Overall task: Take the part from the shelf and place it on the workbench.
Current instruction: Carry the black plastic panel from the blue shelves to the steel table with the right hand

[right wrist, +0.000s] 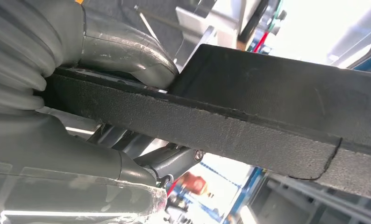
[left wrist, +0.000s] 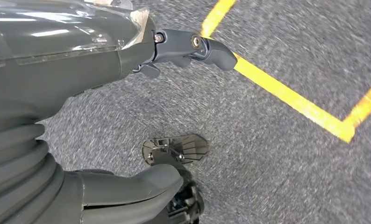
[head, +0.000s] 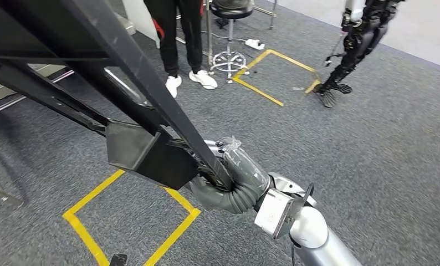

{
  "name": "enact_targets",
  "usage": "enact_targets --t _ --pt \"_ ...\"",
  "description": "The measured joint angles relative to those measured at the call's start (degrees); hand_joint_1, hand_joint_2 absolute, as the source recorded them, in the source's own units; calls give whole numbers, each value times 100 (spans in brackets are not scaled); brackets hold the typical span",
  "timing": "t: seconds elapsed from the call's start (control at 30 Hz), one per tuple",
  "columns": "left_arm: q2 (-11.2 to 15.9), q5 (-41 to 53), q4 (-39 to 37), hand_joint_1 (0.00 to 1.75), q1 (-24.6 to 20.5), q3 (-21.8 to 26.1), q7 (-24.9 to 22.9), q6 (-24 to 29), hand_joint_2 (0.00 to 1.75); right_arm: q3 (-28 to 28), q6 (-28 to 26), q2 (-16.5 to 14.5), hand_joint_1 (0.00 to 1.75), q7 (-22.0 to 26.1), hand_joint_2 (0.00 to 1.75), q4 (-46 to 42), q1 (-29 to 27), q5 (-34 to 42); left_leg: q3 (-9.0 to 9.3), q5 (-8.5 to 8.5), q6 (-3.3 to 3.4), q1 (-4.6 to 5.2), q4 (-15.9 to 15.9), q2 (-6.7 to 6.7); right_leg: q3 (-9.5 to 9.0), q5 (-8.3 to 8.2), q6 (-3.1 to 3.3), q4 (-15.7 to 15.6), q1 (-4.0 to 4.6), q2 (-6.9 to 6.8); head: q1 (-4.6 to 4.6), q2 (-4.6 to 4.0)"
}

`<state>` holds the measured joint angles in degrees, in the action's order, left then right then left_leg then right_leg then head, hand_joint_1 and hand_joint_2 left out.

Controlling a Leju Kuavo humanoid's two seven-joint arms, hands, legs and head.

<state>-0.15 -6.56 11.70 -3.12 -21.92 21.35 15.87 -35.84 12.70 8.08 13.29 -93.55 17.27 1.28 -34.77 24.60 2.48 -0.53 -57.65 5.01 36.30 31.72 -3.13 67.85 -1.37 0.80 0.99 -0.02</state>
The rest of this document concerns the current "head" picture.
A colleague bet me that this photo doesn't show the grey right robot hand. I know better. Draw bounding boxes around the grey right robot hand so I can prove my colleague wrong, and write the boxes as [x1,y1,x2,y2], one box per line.
[186,136,272,215]

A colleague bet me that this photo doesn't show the long black plastic frame part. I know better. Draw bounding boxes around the long black plastic frame part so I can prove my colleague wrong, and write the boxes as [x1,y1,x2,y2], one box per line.
[0,0,233,192]

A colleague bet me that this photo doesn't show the stainless steel workbench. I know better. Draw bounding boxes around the stainless steel workbench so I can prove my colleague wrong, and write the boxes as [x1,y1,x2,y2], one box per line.
[0,11,151,207]

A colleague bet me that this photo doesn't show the white power strip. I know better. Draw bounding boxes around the white power strip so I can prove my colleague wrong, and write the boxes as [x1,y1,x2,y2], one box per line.
[244,38,265,51]

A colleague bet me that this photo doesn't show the person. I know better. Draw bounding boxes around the person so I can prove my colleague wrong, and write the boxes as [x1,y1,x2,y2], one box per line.
[144,0,218,99]

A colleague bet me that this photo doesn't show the black seat chrome stool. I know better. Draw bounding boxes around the black seat chrome stool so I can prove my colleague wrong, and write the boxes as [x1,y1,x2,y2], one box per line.
[209,0,255,80]

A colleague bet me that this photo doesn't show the yellow floor tape square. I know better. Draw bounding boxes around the yellow floor tape square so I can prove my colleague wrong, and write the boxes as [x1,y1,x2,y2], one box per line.
[62,168,202,266]

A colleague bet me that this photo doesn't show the black humanoid robot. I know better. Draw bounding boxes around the black humanoid robot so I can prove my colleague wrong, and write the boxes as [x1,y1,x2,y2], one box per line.
[313,0,406,109]

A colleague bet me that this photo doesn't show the white partition panel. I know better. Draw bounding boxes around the white partition panel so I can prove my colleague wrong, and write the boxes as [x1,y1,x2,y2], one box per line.
[122,0,162,49]

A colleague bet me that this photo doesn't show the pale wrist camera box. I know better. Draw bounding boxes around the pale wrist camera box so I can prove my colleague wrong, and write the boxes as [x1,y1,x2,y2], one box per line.
[254,188,305,240]

